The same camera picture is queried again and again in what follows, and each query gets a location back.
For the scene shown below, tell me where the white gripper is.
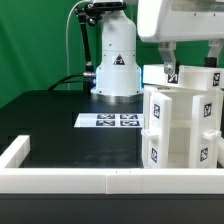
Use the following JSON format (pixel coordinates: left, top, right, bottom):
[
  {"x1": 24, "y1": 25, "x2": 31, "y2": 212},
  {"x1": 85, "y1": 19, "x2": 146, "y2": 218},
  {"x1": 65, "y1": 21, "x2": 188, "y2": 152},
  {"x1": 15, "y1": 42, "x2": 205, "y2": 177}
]
[{"x1": 137, "y1": 0, "x2": 224, "y2": 74}]

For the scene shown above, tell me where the white cabinet body box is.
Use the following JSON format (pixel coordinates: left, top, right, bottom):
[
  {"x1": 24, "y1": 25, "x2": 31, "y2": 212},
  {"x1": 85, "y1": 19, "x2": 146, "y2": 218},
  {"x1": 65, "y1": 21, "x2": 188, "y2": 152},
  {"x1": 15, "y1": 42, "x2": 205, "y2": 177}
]
[{"x1": 141, "y1": 84, "x2": 224, "y2": 169}]

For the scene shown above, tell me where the white cabinet top block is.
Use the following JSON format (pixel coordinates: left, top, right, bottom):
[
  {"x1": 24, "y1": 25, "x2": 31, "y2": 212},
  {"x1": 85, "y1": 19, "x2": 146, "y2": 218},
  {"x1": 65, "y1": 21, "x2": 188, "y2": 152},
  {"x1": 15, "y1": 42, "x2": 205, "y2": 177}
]
[{"x1": 143, "y1": 64, "x2": 224, "y2": 91}]

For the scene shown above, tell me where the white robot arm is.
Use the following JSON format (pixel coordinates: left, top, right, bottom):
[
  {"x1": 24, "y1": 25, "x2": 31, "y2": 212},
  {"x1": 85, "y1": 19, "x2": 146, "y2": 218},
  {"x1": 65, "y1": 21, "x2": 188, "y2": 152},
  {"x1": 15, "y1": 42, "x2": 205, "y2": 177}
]
[{"x1": 90, "y1": 0, "x2": 224, "y2": 97}]

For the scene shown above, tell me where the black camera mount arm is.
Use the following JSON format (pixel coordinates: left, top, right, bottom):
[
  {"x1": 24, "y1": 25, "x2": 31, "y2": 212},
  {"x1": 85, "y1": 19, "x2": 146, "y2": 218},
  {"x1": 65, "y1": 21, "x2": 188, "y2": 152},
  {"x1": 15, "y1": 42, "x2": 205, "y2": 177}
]
[{"x1": 75, "y1": 3, "x2": 102, "y2": 74}]

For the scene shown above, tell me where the grey thin cable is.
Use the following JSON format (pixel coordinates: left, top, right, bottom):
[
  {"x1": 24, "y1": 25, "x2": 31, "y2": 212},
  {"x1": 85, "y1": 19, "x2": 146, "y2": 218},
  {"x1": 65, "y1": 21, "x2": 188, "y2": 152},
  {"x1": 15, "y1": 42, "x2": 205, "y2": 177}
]
[{"x1": 65, "y1": 0, "x2": 88, "y2": 91}]

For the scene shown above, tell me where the white marker base plate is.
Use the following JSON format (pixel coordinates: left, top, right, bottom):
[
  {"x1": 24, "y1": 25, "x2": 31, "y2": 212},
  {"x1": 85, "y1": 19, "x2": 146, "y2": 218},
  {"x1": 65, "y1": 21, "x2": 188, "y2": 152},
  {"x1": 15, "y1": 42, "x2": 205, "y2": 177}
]
[{"x1": 74, "y1": 113, "x2": 143, "y2": 128}]

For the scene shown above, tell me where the black cable bundle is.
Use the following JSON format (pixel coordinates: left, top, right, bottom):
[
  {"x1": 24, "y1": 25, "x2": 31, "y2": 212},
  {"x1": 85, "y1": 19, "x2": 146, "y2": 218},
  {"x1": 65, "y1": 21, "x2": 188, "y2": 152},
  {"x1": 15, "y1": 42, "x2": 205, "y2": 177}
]
[{"x1": 48, "y1": 72, "x2": 98, "y2": 92}]

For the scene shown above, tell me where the white U-shaped fence frame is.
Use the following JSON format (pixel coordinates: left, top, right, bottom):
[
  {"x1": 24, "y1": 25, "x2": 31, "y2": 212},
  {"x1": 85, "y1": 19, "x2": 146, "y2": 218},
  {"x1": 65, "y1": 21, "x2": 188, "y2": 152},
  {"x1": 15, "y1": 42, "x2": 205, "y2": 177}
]
[{"x1": 0, "y1": 135, "x2": 224, "y2": 194}]

